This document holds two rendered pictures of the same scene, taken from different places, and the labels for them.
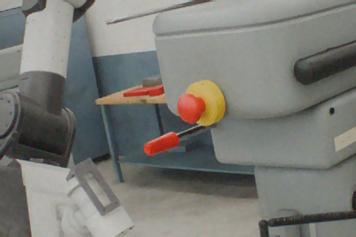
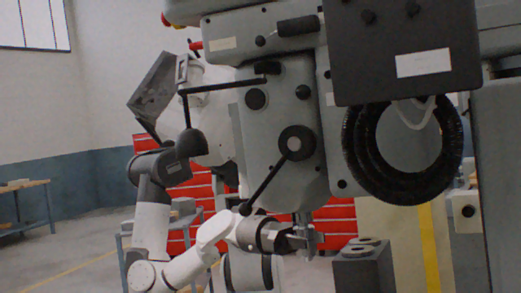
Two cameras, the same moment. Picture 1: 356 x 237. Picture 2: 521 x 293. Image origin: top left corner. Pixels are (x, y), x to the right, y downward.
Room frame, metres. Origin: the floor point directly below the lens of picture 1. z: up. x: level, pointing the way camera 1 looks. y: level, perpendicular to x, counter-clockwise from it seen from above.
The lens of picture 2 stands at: (0.54, -1.35, 1.52)
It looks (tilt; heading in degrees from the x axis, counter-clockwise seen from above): 3 degrees down; 64
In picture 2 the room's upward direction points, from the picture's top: 8 degrees counter-clockwise
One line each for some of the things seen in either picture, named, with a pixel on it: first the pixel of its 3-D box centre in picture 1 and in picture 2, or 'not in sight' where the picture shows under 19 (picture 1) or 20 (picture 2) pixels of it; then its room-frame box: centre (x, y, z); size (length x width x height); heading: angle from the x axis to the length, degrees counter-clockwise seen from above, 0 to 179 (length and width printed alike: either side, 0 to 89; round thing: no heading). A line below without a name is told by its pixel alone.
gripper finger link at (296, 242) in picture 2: not in sight; (294, 242); (1.14, -0.21, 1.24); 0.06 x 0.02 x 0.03; 106
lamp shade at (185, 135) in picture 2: not in sight; (190, 142); (0.99, -0.08, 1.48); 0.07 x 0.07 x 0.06
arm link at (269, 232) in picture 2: not in sight; (275, 237); (1.15, -0.12, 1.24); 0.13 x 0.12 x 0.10; 16
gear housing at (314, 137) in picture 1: (325, 108); (297, 30); (1.20, -0.24, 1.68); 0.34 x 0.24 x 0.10; 131
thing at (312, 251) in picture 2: not in sight; (305, 242); (1.17, -0.21, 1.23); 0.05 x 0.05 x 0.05
